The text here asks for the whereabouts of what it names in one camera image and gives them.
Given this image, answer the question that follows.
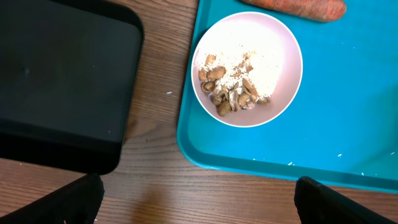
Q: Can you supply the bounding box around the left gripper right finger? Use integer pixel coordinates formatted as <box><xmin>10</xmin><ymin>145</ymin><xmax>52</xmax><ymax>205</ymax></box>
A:
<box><xmin>294</xmin><ymin>177</ymin><xmax>397</xmax><ymax>224</ymax></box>

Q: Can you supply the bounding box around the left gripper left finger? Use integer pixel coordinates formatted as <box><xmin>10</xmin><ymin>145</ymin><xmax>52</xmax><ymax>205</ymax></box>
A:
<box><xmin>1</xmin><ymin>174</ymin><xmax>104</xmax><ymax>224</ymax></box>

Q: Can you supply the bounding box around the teal serving tray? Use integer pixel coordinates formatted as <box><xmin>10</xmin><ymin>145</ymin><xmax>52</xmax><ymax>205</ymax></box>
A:
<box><xmin>177</xmin><ymin>0</ymin><xmax>397</xmax><ymax>192</ymax></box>

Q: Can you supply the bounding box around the black plastic tray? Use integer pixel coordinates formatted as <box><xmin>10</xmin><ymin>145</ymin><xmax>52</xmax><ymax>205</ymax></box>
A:
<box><xmin>1</xmin><ymin>0</ymin><xmax>145</xmax><ymax>175</ymax></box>

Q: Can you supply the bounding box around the peanut shells and rice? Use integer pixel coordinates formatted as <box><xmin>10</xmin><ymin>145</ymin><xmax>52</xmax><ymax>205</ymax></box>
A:
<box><xmin>198</xmin><ymin>51</ymin><xmax>280</xmax><ymax>117</ymax></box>

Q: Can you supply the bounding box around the white bowl with food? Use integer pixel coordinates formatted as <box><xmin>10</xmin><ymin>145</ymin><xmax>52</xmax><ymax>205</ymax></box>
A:
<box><xmin>190</xmin><ymin>12</ymin><xmax>303</xmax><ymax>128</ymax></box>

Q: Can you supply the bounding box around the orange carrot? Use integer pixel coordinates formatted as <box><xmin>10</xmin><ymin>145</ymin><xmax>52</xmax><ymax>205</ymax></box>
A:
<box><xmin>242</xmin><ymin>0</ymin><xmax>347</xmax><ymax>22</ymax></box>

